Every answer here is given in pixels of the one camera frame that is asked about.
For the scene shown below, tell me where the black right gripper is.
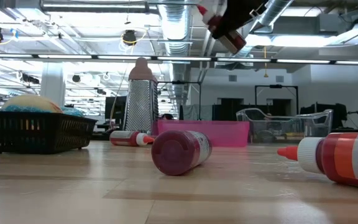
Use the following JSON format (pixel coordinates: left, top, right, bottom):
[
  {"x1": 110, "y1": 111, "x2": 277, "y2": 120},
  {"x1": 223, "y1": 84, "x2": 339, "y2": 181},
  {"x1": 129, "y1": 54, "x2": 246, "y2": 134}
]
[{"x1": 213, "y1": 0, "x2": 270, "y2": 40}]

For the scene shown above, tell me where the red Chefmaster colour bottle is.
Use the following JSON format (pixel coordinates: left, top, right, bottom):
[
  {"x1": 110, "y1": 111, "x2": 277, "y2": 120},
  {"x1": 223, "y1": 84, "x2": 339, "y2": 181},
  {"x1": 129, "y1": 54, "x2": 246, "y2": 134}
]
[{"x1": 196, "y1": 3, "x2": 248, "y2": 56}]

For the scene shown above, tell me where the dark red colour bottle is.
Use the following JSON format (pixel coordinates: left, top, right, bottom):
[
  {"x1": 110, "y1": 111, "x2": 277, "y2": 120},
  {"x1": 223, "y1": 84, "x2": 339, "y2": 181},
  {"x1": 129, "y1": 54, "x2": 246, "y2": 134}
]
[{"x1": 151, "y1": 129, "x2": 213, "y2": 177}]

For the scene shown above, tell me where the orange Chefmaster colour bottle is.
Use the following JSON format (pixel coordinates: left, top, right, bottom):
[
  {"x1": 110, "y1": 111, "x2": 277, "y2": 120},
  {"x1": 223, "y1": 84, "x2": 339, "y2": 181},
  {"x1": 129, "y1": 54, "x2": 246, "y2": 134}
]
[
  {"x1": 109, "y1": 130, "x2": 155, "y2": 147},
  {"x1": 277, "y1": 132, "x2": 358, "y2": 191}
]

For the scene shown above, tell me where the blue mesh scrubber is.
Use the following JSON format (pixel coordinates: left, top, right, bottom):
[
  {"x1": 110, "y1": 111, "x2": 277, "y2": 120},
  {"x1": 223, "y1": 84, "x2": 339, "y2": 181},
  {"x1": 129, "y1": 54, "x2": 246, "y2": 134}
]
[{"x1": 1, "y1": 104, "x2": 85, "y2": 118}]

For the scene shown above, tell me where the yellow round sponge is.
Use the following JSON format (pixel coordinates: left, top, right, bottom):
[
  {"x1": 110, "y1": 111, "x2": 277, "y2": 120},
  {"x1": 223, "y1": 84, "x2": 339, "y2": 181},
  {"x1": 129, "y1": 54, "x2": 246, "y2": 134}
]
[{"x1": 0, "y1": 94, "x2": 64, "y2": 113}]

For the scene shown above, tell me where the long ceiling light strip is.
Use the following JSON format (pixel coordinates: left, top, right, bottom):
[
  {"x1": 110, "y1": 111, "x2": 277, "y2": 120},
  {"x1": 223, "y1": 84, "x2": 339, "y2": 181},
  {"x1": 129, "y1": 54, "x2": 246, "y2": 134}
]
[{"x1": 0, "y1": 53, "x2": 358, "y2": 66}]

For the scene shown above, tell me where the pink plastic bin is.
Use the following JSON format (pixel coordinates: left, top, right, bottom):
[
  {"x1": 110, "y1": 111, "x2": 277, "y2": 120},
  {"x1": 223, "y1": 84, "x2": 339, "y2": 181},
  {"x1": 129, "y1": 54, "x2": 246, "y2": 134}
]
[{"x1": 152, "y1": 119, "x2": 250, "y2": 148}]

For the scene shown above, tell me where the grey ceiling pipe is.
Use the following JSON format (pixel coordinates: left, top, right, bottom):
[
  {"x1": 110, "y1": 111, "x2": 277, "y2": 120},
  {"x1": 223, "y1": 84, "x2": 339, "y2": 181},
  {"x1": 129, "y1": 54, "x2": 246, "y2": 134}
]
[{"x1": 39, "y1": 0, "x2": 160, "y2": 14}]

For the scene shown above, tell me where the clear plastic bin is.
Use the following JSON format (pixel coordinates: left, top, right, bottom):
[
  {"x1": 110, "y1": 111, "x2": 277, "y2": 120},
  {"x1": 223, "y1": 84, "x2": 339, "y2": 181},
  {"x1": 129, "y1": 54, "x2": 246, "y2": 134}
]
[{"x1": 236, "y1": 108, "x2": 334, "y2": 144}]

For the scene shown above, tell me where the black background monitor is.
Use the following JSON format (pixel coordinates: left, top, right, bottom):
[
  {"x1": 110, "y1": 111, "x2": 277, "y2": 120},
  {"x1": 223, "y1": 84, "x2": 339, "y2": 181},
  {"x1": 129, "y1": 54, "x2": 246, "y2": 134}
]
[{"x1": 104, "y1": 95, "x2": 127, "y2": 125}]

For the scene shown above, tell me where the dark background desk equipment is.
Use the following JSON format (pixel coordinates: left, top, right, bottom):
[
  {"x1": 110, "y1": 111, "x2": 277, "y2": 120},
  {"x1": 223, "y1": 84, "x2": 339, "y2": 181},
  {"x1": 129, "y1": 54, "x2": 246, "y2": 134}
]
[{"x1": 300, "y1": 103, "x2": 348, "y2": 130}]

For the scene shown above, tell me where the white building column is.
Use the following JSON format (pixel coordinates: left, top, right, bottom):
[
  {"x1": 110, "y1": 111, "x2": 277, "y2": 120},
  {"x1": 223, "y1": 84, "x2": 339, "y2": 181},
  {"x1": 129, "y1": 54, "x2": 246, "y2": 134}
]
[{"x1": 40, "y1": 62, "x2": 67, "y2": 107}]

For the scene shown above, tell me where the black plastic mesh basket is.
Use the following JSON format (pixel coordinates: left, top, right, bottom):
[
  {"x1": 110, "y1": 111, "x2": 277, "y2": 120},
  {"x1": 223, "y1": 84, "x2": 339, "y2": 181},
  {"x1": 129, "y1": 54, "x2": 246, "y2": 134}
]
[{"x1": 0, "y1": 110, "x2": 98, "y2": 155}]

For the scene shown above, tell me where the silver spiral ceiling duct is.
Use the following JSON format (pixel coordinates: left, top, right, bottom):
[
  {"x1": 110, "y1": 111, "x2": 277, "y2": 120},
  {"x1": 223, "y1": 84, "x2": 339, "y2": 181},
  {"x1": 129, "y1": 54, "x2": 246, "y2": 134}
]
[
  {"x1": 233, "y1": 0, "x2": 295, "y2": 58},
  {"x1": 158, "y1": 0, "x2": 194, "y2": 57}
]

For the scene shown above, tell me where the yellow hanging cord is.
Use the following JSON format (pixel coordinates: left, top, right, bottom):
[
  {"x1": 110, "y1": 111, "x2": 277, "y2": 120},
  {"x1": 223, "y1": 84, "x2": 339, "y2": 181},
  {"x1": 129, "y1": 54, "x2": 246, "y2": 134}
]
[{"x1": 262, "y1": 46, "x2": 269, "y2": 78}]

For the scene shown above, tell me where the black background workstation frame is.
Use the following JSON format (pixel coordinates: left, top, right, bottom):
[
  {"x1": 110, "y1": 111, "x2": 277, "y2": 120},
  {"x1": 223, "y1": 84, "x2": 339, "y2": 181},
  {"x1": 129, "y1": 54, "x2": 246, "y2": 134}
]
[{"x1": 254, "y1": 84, "x2": 300, "y2": 116}]

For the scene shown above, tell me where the pink-handled metal box grater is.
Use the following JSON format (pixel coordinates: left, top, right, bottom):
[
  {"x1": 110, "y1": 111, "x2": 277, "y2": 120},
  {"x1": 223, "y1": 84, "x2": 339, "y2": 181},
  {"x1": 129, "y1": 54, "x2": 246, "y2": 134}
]
[{"x1": 122, "y1": 57, "x2": 160, "y2": 134}]

